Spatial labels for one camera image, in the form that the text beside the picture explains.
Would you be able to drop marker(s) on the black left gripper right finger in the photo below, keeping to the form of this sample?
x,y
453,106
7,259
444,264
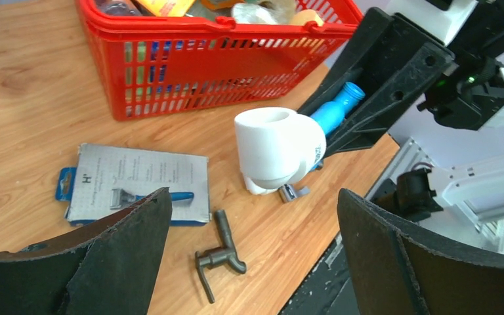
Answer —
x,y
398,267

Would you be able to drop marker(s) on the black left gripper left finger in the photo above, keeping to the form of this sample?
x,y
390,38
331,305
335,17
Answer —
x,y
109,266

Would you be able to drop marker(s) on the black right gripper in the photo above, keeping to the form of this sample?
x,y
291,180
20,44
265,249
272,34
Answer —
x,y
393,60

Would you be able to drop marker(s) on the blue plastic water faucet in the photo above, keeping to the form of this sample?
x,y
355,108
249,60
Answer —
x,y
332,113

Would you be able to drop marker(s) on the white plastic pipe elbow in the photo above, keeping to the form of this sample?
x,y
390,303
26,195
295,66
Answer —
x,y
276,143

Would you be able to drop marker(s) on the white pipe elbow second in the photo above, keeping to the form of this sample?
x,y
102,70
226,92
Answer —
x,y
260,186

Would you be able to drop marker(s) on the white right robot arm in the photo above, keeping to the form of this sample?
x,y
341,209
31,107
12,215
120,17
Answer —
x,y
420,192

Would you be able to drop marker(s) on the blue grey razor box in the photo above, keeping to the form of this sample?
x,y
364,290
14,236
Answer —
x,y
107,179

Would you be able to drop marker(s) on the dark metal faucet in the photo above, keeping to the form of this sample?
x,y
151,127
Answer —
x,y
225,254

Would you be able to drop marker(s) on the beige toilet paper roll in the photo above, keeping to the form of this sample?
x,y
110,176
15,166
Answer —
x,y
282,10

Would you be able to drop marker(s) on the white wrapped roll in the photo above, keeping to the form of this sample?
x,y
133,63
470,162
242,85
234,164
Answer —
x,y
248,13

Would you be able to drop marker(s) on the red plastic shopping basket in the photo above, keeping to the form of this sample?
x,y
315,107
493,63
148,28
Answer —
x,y
151,66

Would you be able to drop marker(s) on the orange carton box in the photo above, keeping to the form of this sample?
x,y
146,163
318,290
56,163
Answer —
x,y
166,8

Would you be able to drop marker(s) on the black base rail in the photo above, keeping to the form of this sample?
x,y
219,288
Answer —
x,y
327,288

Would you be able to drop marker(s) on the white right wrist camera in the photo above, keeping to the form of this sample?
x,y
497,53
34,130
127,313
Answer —
x,y
442,24

